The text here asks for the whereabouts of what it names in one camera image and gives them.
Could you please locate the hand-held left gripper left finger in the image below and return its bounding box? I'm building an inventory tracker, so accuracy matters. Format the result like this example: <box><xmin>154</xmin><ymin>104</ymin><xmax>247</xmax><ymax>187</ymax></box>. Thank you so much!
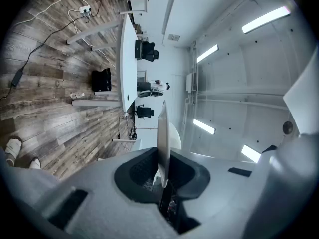
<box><xmin>4</xmin><ymin>146</ymin><xmax>180</xmax><ymax>239</ymax></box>

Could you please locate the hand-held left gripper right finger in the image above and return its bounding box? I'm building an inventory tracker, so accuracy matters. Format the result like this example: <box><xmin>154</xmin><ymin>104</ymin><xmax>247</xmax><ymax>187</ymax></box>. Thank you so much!
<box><xmin>170</xmin><ymin>132</ymin><xmax>319</xmax><ymax>239</ymax></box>

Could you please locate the white round plate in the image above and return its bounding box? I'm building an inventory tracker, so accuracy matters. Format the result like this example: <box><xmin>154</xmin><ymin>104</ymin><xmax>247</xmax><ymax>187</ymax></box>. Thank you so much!
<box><xmin>156</xmin><ymin>100</ymin><xmax>172</xmax><ymax>188</ymax></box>

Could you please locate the long ceiling light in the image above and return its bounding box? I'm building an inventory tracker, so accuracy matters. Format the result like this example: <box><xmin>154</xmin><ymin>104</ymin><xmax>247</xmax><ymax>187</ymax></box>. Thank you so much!
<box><xmin>193</xmin><ymin>119</ymin><xmax>216</xmax><ymax>135</ymax></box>
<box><xmin>240</xmin><ymin>144</ymin><xmax>262</xmax><ymax>163</ymax></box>
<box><xmin>196</xmin><ymin>44</ymin><xmax>219</xmax><ymax>64</ymax></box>
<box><xmin>241</xmin><ymin>5</ymin><xmax>292</xmax><ymax>34</ymax></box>

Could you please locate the round grey ceiling fixture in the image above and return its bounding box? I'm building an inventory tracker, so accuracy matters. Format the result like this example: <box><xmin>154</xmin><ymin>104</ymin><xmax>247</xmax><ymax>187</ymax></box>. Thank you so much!
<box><xmin>282</xmin><ymin>121</ymin><xmax>294</xmax><ymax>134</ymax></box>

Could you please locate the black office chair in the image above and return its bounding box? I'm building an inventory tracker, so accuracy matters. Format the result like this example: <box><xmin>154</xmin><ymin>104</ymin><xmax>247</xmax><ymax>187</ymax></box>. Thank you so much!
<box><xmin>141</xmin><ymin>41</ymin><xmax>160</xmax><ymax>62</ymax></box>
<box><xmin>137</xmin><ymin>89</ymin><xmax>164</xmax><ymax>98</ymax></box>
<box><xmin>136</xmin><ymin>105</ymin><xmax>155</xmax><ymax>119</ymax></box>

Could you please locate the black bag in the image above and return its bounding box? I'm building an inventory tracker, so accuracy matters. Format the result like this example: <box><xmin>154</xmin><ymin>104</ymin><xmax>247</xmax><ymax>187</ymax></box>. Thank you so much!
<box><xmin>91</xmin><ymin>68</ymin><xmax>112</xmax><ymax>96</ymax></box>

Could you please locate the black power adapter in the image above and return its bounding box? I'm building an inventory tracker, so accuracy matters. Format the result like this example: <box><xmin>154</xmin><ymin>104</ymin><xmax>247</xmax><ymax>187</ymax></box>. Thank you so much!
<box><xmin>11</xmin><ymin>68</ymin><xmax>24</xmax><ymax>87</ymax></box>

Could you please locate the long white desk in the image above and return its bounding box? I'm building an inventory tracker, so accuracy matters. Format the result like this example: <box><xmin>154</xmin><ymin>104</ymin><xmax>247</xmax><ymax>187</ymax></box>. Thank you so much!
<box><xmin>66</xmin><ymin>13</ymin><xmax>140</xmax><ymax>114</ymax></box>

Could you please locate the black monitor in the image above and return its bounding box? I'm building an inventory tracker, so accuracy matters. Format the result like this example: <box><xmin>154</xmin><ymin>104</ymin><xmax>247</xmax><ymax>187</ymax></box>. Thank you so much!
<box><xmin>134</xmin><ymin>40</ymin><xmax>143</xmax><ymax>60</ymax></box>

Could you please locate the white wall air conditioner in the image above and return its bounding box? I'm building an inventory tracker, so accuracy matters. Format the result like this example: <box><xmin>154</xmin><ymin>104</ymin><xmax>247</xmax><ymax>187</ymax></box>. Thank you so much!
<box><xmin>185</xmin><ymin>72</ymin><xmax>199</xmax><ymax>94</ymax></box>

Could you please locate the black adapter cable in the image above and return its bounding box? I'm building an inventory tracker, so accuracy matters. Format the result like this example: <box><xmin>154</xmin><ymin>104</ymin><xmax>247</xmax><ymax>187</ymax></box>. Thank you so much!
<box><xmin>0</xmin><ymin>11</ymin><xmax>90</xmax><ymax>102</ymax></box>

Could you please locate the white power cable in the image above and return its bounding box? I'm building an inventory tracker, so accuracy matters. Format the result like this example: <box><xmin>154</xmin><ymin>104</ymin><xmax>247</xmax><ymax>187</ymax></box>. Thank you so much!
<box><xmin>9</xmin><ymin>0</ymin><xmax>90</xmax><ymax>28</ymax></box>

